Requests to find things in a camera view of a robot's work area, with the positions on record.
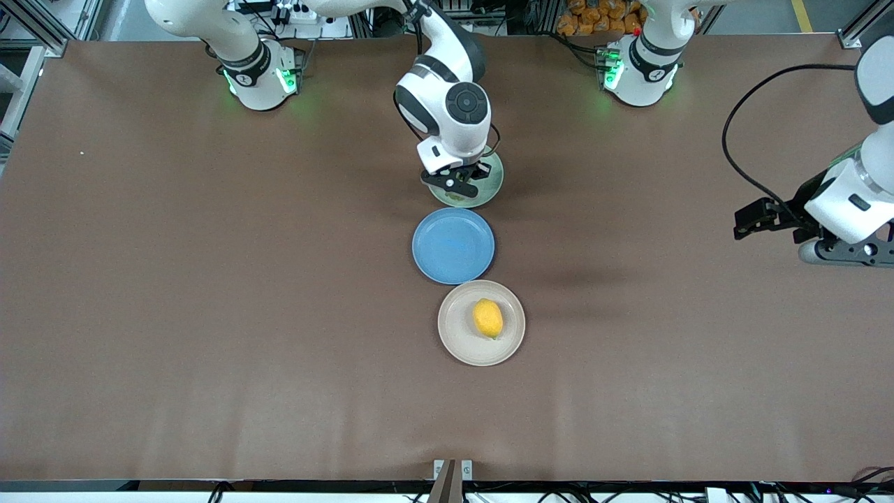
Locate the yellow lemon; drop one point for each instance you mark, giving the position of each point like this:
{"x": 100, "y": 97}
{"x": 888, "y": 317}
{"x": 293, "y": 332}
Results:
{"x": 487, "y": 318}

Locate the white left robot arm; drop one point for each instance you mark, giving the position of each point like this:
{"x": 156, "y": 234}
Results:
{"x": 646, "y": 70}

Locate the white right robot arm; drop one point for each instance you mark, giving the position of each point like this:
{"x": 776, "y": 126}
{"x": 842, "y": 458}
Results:
{"x": 454, "y": 105}

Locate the light green round plate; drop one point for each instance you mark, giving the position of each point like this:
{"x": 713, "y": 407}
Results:
{"x": 490, "y": 188}

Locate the blue round plate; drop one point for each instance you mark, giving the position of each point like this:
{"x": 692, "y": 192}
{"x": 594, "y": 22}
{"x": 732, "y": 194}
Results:
{"x": 452, "y": 246}

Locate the black equipment rack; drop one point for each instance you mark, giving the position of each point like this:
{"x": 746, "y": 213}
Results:
{"x": 524, "y": 14}

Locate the beige round plate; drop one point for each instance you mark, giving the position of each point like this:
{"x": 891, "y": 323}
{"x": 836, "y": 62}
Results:
{"x": 461, "y": 342}

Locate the short aluminium profile bar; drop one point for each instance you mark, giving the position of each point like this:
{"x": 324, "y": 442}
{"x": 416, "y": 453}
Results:
{"x": 866, "y": 24}

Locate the bag of oranges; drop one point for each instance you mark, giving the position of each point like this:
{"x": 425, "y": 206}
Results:
{"x": 587, "y": 17}

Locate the white power strip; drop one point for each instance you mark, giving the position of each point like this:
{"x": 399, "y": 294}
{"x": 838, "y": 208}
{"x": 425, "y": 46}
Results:
{"x": 297, "y": 12}

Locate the white adapter box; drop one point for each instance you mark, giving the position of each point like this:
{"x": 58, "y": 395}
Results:
{"x": 717, "y": 496}

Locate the silver metal bracket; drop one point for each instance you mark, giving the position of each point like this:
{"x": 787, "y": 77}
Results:
{"x": 465, "y": 469}

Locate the brown tapered post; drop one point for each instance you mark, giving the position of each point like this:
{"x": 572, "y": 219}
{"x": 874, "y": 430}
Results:
{"x": 445, "y": 485}

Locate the aluminium profile frame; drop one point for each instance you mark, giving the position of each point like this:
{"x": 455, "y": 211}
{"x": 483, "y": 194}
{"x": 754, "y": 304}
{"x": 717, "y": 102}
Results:
{"x": 21, "y": 91}

